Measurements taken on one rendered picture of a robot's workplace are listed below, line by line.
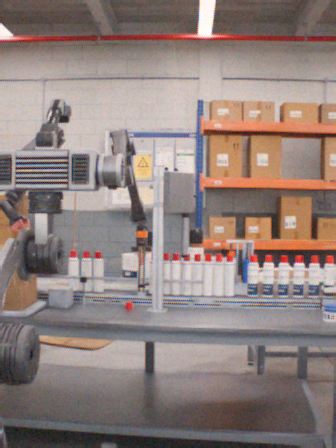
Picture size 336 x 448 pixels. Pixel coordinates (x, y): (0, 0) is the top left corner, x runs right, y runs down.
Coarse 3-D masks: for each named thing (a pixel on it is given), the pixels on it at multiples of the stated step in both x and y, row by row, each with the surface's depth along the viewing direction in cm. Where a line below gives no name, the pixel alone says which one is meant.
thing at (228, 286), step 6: (228, 258) 260; (228, 264) 259; (234, 264) 260; (228, 270) 259; (234, 270) 261; (228, 276) 260; (234, 276) 261; (228, 282) 260; (228, 288) 260; (228, 294) 260
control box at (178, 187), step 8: (168, 176) 245; (176, 176) 248; (184, 176) 252; (192, 176) 256; (168, 184) 246; (176, 184) 248; (184, 184) 252; (192, 184) 256; (168, 192) 246; (176, 192) 248; (184, 192) 252; (192, 192) 257; (168, 200) 246; (176, 200) 248; (184, 200) 253; (192, 200) 257; (168, 208) 246; (176, 208) 249; (184, 208) 253; (192, 208) 257
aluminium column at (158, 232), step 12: (156, 168) 247; (156, 192) 247; (156, 216) 248; (156, 228) 249; (156, 240) 249; (156, 252) 249; (156, 264) 249; (156, 276) 250; (156, 288) 250; (156, 300) 250
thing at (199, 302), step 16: (112, 304) 264; (144, 304) 262; (176, 304) 260; (208, 304) 259; (224, 304) 258; (240, 304) 257; (256, 304) 256; (272, 304) 255; (304, 304) 253; (320, 304) 252
